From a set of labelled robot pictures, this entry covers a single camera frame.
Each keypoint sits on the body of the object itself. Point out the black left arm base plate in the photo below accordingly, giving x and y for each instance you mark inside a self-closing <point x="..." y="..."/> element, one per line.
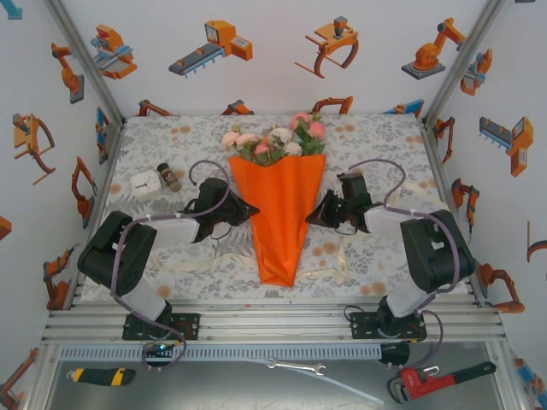
<point x="188" y="326"/>

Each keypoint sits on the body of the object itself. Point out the red pipe wrench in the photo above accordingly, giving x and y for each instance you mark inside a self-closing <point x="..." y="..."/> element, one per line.
<point x="410" y="380"/>

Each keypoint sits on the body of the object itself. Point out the cream lace ribbon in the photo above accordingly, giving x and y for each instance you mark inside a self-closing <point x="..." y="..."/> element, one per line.
<point x="233" y="259"/>

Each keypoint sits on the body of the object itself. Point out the small green-lit circuit board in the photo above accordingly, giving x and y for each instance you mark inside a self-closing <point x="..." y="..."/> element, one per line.
<point x="159" y="348"/>

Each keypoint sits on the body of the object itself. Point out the brown spice jar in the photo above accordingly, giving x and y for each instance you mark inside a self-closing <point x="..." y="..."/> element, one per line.
<point x="170" y="176"/>

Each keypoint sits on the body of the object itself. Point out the white square table clock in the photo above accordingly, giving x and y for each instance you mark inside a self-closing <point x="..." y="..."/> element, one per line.
<point x="144" y="184"/>

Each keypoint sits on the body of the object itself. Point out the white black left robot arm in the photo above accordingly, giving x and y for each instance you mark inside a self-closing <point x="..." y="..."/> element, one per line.
<point x="171" y="228"/>

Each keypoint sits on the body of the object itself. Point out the aluminium side rail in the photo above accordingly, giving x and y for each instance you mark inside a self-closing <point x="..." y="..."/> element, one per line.
<point x="432" y="141"/>
<point x="113" y="149"/>

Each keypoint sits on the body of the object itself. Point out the grey floral table mat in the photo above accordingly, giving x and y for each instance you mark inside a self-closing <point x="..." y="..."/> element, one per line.
<point x="171" y="141"/>

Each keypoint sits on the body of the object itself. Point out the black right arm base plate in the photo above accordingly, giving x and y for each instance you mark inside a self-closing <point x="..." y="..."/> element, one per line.
<point x="363" y="326"/>

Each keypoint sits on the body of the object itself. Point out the pink white artificial flower bunch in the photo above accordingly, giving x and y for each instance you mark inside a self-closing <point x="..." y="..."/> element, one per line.
<point x="282" y="134"/>

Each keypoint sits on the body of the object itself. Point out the aluminium corner post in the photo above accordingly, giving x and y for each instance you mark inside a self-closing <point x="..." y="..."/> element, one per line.
<point x="87" y="64"/>
<point x="461" y="64"/>

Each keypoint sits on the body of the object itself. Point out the orange wrapping paper sheet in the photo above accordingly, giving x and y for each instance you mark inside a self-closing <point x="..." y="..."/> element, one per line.
<point x="278" y="213"/>

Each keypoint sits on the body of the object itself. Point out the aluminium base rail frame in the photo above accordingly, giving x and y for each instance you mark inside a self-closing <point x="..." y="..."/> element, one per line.
<point x="273" y="329"/>

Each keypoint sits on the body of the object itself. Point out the silver open-end wrench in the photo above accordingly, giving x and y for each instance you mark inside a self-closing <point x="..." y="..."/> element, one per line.
<point x="295" y="366"/>

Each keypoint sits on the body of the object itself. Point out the yellow black utility knife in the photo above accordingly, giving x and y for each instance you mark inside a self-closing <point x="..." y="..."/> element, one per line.
<point x="102" y="377"/>

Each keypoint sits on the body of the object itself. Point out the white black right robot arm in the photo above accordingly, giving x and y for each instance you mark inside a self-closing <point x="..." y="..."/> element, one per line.
<point x="436" y="252"/>

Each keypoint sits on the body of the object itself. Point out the black mounting bracket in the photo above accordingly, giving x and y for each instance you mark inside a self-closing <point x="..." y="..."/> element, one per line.
<point x="395" y="353"/>

